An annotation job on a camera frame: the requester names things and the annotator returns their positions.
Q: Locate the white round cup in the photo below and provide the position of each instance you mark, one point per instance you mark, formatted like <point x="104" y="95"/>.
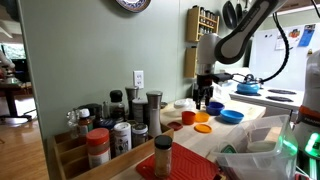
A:
<point x="181" y="103"/>

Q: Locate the white round lid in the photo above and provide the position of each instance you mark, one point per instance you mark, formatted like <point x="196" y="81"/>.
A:
<point x="261" y="146"/>

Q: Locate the spice jar black lid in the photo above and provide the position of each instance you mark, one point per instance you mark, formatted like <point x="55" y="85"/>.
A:
<point x="163" y="156"/>

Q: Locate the spice jar orange lid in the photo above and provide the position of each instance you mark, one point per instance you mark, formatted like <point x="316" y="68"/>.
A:
<point x="98" y="146"/>

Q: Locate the dark wooden side table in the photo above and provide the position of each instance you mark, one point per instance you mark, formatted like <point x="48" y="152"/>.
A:
<point x="13" y="87"/>

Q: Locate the green rimmed lid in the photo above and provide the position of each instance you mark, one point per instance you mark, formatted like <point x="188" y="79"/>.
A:
<point x="228" y="149"/>

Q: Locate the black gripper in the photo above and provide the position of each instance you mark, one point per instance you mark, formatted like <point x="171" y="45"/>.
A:
<point x="204" y="83"/>

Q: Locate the shallow orange bowl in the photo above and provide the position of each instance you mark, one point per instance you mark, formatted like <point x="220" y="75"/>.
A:
<point x="203" y="128"/>

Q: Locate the glass jar dark lid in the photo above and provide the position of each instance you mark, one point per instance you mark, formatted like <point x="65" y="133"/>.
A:
<point x="140" y="135"/>

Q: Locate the steel pepper mill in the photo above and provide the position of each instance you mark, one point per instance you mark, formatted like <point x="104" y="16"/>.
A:
<point x="154" y="113"/>

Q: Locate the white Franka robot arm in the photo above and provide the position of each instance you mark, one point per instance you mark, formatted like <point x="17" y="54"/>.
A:
<point x="233" y="43"/>

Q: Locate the clear plastic storage bin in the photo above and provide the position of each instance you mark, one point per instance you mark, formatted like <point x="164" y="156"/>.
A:
<point x="266" y="166"/>

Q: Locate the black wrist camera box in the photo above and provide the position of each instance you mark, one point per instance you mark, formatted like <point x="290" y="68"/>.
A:
<point x="222" y="77"/>

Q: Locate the large crumpled white cloth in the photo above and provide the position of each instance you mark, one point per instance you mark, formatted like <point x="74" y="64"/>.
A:
<point x="220" y="94"/>

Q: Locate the brown bottle white cap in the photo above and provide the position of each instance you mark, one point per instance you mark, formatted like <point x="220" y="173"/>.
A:
<point x="85" y="123"/>

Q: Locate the clear glass bottle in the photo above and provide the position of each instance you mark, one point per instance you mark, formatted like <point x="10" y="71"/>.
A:
<point x="72" y="123"/>

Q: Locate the red plastic container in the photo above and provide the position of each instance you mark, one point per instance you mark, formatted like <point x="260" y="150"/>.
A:
<point x="175" y="126"/>

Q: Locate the patterned decorative wall plate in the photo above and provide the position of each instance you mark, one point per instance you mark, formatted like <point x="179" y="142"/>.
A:
<point x="133" y="5"/>

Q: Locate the small metal bowl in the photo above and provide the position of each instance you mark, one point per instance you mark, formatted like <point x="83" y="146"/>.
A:
<point x="163" y="105"/>

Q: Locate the bottle with black cap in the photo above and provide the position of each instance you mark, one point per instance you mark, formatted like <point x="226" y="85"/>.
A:
<point x="116" y="105"/>

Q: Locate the clear square plastic container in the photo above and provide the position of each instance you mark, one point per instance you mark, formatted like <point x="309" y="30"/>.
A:
<point x="192" y="106"/>

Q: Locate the red-orange plastic cup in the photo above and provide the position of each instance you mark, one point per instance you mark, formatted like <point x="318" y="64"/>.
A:
<point x="188" y="118"/>

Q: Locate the grey metal canister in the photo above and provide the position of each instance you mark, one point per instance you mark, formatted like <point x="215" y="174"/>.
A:
<point x="139" y="110"/>

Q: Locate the small colourful fridge picture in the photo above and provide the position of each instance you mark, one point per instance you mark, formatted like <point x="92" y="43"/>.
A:
<point x="294" y="33"/>

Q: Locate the light blue plastic bowl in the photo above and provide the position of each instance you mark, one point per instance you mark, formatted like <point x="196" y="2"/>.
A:
<point x="232" y="116"/>

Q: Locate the white paper sheet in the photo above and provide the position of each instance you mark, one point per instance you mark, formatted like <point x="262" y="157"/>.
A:
<point x="279" y="43"/>

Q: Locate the white spice shaker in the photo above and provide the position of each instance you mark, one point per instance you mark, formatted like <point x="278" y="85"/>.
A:
<point x="122" y="138"/>

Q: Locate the red silicone mat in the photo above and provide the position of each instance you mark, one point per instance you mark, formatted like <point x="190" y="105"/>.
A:
<point x="190" y="165"/>

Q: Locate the white wall outlet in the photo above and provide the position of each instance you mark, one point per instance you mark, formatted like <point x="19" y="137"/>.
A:
<point x="138" y="79"/>

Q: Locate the blue paper sheet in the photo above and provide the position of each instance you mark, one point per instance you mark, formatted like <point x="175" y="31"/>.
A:
<point x="306" y="35"/>

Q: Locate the black frying pan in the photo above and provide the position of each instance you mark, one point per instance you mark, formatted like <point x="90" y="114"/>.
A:
<point x="230" y="15"/>
<point x="239" y="10"/>

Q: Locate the white electric stove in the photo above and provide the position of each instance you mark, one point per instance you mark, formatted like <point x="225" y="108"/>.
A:
<point x="253" y="100"/>

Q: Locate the dark pepper mill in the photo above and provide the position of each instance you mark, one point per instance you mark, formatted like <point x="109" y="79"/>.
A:
<point x="131" y="96"/>

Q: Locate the wooden spice tray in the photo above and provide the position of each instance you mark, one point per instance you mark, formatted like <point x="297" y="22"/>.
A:
<point x="76" y="163"/>

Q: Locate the white refrigerator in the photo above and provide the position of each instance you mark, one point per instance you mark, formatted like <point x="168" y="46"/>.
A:
<point x="300" y="66"/>

